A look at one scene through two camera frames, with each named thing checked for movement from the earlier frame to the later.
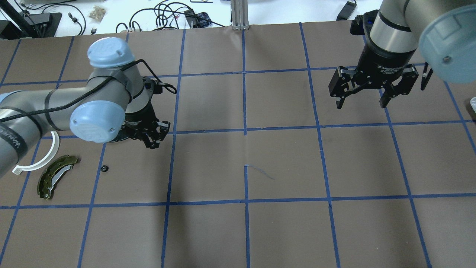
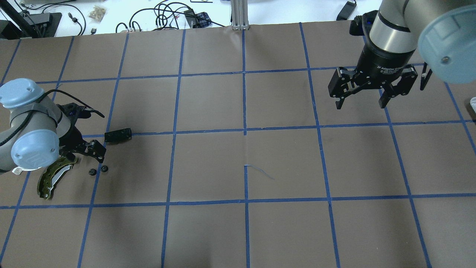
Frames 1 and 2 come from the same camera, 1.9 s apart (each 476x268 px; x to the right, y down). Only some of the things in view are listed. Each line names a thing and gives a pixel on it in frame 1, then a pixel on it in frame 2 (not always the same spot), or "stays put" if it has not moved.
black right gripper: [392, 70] stays put
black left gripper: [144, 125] → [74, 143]
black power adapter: [347, 11] stays put
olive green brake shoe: [54, 171] stays put
